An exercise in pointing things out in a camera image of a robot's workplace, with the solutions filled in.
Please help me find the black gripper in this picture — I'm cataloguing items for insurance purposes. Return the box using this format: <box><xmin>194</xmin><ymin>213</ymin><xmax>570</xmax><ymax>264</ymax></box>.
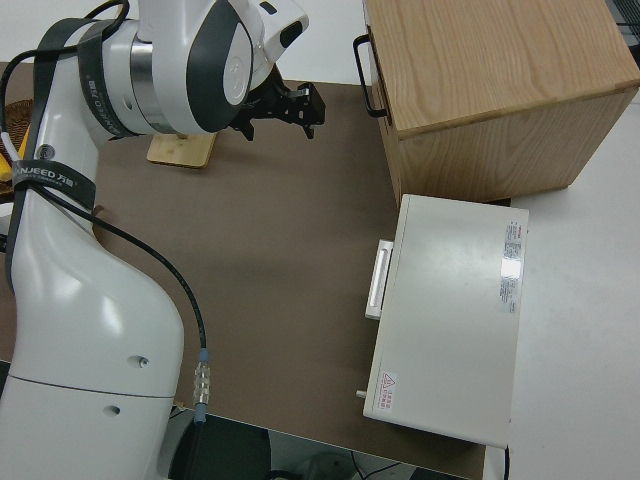
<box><xmin>241</xmin><ymin>79</ymin><xmax>327</xmax><ymax>144</ymax></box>

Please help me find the wooden mug tree rack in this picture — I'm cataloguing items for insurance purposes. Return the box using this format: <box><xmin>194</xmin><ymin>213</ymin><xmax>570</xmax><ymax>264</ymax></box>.
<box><xmin>146</xmin><ymin>130</ymin><xmax>218</xmax><ymax>169</ymax></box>

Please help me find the brown table mat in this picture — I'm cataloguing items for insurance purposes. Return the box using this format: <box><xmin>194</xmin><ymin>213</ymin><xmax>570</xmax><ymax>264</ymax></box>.
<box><xmin>0</xmin><ymin>60</ymin><xmax>490</xmax><ymax>476</ymax></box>

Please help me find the light wooden cabinet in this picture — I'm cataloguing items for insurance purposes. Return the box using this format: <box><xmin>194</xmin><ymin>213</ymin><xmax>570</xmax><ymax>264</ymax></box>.
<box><xmin>363</xmin><ymin>0</ymin><xmax>640</xmax><ymax>205</ymax></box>

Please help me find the white toaster oven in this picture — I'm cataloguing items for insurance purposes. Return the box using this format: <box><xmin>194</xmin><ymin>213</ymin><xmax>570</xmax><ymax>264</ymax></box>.
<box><xmin>362</xmin><ymin>193</ymin><xmax>530</xmax><ymax>448</ymax></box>

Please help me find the brown wicker basket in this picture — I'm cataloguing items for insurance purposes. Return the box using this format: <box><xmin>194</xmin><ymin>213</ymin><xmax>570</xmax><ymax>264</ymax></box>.
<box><xmin>0</xmin><ymin>99</ymin><xmax>36</xmax><ymax>199</ymax></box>

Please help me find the black equipment box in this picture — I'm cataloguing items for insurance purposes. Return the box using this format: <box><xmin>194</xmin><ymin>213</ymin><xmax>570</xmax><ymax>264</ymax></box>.
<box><xmin>167</xmin><ymin>414</ymin><xmax>272</xmax><ymax>480</ymax></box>

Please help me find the dark mesh object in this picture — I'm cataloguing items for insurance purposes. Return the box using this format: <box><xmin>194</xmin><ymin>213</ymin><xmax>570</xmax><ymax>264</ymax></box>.
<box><xmin>610</xmin><ymin>0</ymin><xmax>640</xmax><ymax>27</ymax></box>

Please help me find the black cabinet handle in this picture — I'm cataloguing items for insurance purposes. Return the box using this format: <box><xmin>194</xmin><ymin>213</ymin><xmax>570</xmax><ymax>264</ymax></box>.
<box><xmin>352</xmin><ymin>34</ymin><xmax>389</xmax><ymax>118</ymax></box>

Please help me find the white oven door handle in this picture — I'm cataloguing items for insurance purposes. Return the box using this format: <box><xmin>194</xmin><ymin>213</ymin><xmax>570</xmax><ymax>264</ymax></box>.
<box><xmin>364</xmin><ymin>239</ymin><xmax>395</xmax><ymax>320</ymax></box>

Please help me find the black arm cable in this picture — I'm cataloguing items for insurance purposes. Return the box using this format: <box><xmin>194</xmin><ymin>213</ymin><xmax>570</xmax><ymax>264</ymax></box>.
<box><xmin>0</xmin><ymin>0</ymin><xmax>214</xmax><ymax>426</ymax></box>

